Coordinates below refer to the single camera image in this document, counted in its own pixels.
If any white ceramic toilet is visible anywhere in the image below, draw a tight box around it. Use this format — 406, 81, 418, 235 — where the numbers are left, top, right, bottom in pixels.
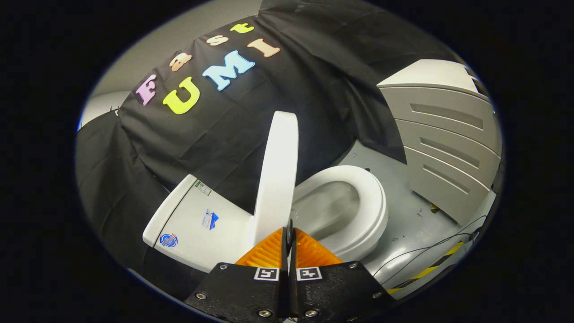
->
143, 165, 389, 274

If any white drawer cabinet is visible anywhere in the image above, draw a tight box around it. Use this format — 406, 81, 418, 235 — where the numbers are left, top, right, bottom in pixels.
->
377, 58, 503, 226

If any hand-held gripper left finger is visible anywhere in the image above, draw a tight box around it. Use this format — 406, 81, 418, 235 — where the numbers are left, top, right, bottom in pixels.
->
185, 227, 290, 321

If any black backdrop cloth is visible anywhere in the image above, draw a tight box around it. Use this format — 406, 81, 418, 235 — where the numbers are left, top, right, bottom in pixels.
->
75, 0, 458, 288

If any long black floor cable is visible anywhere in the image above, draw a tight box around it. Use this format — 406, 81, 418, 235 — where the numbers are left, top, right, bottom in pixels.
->
372, 215, 487, 279

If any white toilet lid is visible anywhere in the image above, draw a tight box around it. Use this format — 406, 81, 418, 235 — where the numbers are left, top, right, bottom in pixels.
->
249, 111, 299, 252

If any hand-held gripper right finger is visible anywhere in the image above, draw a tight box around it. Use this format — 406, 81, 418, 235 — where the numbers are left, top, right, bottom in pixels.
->
289, 227, 397, 323

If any yellow black floor tape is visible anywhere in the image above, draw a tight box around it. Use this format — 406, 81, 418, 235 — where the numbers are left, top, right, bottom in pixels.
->
388, 242, 465, 295

